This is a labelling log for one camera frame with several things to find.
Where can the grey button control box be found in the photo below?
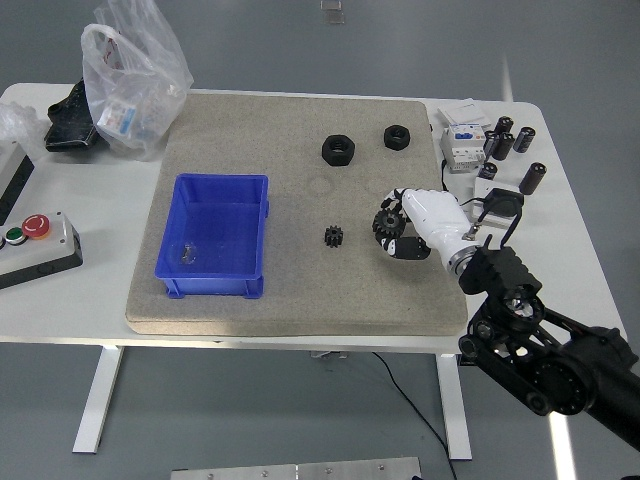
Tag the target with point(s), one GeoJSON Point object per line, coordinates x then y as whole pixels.
{"type": "Point", "coordinates": [40, 255]}

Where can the small white blue carton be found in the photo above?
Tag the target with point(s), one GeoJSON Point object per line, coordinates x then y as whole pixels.
{"type": "Point", "coordinates": [117, 117]}

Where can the flat white card box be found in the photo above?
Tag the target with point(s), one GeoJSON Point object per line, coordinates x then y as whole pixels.
{"type": "Point", "coordinates": [462, 114]}

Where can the metal floor socket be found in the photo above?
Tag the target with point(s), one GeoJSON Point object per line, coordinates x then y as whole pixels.
{"type": "Point", "coordinates": [333, 15]}

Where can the small black hex nut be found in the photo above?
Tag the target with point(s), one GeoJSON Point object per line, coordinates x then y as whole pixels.
{"type": "Point", "coordinates": [397, 136]}

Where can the metal under-table bracket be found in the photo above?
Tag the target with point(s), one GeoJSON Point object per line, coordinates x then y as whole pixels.
{"type": "Point", "coordinates": [327, 354]}

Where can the black power adapter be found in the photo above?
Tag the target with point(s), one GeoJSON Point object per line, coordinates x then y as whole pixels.
{"type": "Point", "coordinates": [505, 202]}

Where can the crumpled clear plastic wrap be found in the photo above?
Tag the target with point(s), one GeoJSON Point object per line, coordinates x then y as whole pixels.
{"type": "Point", "coordinates": [20, 125]}

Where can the white circuit breaker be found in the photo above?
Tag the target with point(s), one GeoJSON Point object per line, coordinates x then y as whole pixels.
{"type": "Point", "coordinates": [462, 147]}

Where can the blue plastic box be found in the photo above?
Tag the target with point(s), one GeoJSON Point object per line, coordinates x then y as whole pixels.
{"type": "Point", "coordinates": [215, 235]}

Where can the small black gear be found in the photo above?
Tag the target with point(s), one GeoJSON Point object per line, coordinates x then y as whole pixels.
{"type": "Point", "coordinates": [332, 236]}

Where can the black foam case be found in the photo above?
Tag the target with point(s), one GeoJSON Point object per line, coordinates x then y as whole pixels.
{"type": "Point", "coordinates": [70, 120]}

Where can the large black hex nut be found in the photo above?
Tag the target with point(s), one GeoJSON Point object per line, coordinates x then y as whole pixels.
{"type": "Point", "coordinates": [338, 150]}

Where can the black cylindrical capacitor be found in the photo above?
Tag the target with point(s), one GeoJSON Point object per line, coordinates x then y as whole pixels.
{"type": "Point", "coordinates": [505, 146]}
{"type": "Point", "coordinates": [532, 177]}
{"type": "Point", "coordinates": [487, 171]}
{"type": "Point", "coordinates": [524, 139]}
{"type": "Point", "coordinates": [504, 125]}
{"type": "Point", "coordinates": [491, 143]}

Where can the white foam block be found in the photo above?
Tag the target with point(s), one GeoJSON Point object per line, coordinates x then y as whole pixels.
{"type": "Point", "coordinates": [482, 189]}

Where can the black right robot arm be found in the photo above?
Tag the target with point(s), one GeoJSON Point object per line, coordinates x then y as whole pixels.
{"type": "Point", "coordinates": [575, 365]}

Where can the silver metal plate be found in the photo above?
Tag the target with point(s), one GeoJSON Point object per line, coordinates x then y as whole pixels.
{"type": "Point", "coordinates": [300, 470]}

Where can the clear plastic bag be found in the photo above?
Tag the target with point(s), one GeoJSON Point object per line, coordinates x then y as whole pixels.
{"type": "Point", "coordinates": [135, 75]}

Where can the white table leg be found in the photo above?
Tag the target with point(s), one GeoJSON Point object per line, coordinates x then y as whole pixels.
{"type": "Point", "coordinates": [455, 410]}
{"type": "Point", "coordinates": [100, 400]}

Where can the grey-brown foam mat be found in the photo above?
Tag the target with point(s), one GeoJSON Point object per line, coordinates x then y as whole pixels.
{"type": "Point", "coordinates": [300, 290]}

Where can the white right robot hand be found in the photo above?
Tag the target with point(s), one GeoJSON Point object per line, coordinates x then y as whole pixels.
{"type": "Point", "coordinates": [435, 212]}

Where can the small metal part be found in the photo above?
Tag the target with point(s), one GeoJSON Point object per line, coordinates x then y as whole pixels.
{"type": "Point", "coordinates": [187, 252]}

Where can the large black gear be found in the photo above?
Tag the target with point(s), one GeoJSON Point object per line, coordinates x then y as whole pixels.
{"type": "Point", "coordinates": [389, 223]}

